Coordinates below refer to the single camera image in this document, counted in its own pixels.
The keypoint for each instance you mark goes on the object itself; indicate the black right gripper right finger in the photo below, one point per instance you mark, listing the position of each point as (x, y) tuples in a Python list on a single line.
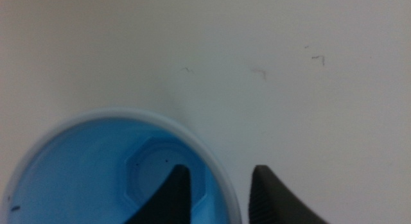
[(273, 201)]

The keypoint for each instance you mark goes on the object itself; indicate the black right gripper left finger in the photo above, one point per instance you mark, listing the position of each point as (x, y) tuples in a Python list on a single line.
[(170, 201)]

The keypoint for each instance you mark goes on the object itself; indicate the blue plastic cup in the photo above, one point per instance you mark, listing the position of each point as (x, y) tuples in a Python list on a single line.
[(80, 172)]

